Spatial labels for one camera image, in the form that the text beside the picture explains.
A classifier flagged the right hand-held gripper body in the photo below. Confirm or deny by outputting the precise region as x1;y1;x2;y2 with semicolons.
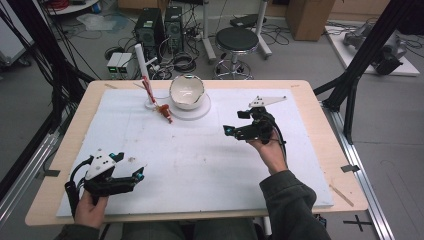
234;95;288;145

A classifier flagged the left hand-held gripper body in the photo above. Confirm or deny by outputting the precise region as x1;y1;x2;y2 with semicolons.
82;148;137;205

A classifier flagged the red small tool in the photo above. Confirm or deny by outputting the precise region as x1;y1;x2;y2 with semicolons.
141;75;175;125

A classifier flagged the white post stand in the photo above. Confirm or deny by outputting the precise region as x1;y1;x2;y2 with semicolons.
134;43;212;121

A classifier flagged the person's right hand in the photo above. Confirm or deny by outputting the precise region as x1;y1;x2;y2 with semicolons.
246;130;290;177

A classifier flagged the person's left hand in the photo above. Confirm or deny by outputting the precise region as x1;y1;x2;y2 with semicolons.
73;189;110;230

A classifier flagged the white foam board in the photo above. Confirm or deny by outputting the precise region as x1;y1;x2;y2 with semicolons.
56;87;335;218

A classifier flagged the white eggshell-shaped bowl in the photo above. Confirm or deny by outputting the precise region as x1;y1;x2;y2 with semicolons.
168;73;206;111

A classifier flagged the black round stool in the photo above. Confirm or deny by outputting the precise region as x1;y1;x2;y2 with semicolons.
213;26;261;81

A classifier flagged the white stand leg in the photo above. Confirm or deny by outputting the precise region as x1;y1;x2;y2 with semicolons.
254;0;273;61
201;0;218;65

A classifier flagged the grey power supply unit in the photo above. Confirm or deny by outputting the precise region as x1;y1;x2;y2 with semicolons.
117;52;135;77
106;52;124;77

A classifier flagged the thin wooden stick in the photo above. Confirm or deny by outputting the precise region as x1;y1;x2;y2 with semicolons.
328;183;355;208

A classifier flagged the black computer tower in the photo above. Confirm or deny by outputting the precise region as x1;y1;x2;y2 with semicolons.
134;7;165;57
163;5;185;54

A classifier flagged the brown cardboard box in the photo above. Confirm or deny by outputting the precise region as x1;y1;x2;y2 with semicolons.
285;0;336;42

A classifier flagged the clear plastic bag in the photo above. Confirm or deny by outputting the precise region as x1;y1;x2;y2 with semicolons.
76;12;118;33

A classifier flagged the grey robot equipment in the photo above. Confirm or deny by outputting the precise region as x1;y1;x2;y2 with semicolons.
342;22;408;77

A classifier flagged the white floor platform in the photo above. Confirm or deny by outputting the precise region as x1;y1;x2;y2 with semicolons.
324;24;421;78

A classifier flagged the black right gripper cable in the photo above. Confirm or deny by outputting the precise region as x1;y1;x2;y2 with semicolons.
265;112;289;162

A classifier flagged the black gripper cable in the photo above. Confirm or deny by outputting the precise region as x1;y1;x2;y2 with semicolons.
64;155;96;219
265;112;289;162

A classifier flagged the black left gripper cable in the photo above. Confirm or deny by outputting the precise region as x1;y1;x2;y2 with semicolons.
64;155;96;219

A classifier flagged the silver aluminium rail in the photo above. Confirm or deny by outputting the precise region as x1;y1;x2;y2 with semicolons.
0;132;62;228
321;100;397;240

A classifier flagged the coiled black cable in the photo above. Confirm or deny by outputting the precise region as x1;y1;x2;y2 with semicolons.
172;52;198;73

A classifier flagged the black metal frame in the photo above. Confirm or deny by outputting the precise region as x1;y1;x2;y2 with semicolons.
312;0;424;145
0;0;96;201

